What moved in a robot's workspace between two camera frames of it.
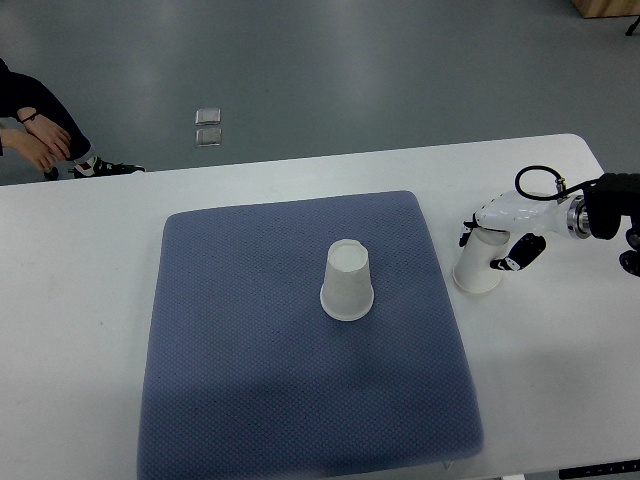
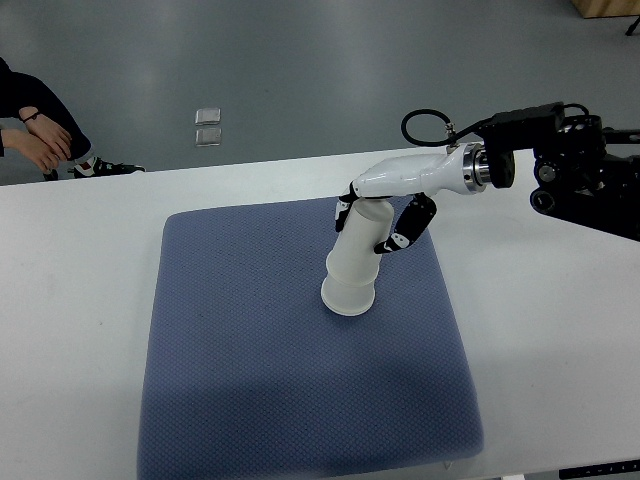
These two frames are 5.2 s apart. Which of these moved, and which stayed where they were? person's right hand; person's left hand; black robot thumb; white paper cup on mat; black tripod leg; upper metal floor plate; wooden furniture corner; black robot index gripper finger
Moved: black robot index gripper finger; black robot thumb
Stayed: upper metal floor plate; person's left hand; white paper cup on mat; wooden furniture corner; person's right hand; black tripod leg
